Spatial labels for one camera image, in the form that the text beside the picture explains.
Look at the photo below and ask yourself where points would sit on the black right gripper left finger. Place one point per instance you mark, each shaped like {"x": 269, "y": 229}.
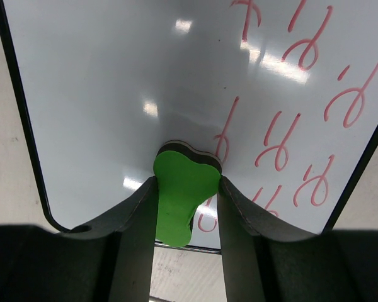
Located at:
{"x": 111, "y": 255}

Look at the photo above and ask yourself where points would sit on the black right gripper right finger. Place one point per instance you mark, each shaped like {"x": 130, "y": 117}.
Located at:
{"x": 257, "y": 262}

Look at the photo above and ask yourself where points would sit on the green whiteboard eraser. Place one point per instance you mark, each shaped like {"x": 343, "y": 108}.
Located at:
{"x": 186, "y": 177}

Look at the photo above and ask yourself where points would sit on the small black-framed whiteboard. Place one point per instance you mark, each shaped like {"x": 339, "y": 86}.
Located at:
{"x": 285, "y": 93}

